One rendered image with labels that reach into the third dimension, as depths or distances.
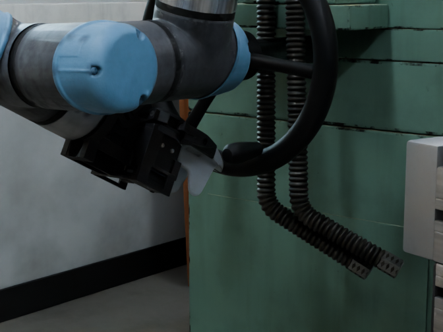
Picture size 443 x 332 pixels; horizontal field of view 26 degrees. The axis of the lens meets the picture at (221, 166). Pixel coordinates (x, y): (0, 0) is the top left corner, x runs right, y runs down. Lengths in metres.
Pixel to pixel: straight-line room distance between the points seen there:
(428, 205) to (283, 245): 0.63
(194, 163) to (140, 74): 0.27
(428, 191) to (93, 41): 0.29
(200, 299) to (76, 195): 1.35
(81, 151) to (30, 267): 1.80
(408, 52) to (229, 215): 0.37
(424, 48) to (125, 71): 0.52
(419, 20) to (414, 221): 0.49
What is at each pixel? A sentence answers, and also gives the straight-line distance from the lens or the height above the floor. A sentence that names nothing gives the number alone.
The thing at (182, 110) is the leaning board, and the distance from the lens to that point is 2.83.
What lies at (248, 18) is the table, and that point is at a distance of 1.23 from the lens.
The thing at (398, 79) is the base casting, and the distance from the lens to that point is 1.23.
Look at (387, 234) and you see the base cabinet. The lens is 1.26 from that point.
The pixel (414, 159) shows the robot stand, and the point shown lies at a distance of 0.75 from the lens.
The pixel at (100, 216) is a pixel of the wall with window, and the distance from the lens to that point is 2.87.
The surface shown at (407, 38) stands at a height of 0.83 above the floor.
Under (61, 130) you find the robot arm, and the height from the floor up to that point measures 0.76.
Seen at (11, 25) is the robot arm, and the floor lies 0.86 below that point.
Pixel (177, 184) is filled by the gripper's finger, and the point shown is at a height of 0.67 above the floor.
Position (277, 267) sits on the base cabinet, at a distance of 1.37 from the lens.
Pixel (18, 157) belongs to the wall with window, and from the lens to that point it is 2.64.
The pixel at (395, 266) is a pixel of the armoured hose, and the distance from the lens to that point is 1.16.
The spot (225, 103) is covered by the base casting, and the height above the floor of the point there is 0.73.
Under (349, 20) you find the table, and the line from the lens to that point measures 1.15.
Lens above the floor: 0.89
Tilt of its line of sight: 10 degrees down
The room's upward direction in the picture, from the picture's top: straight up
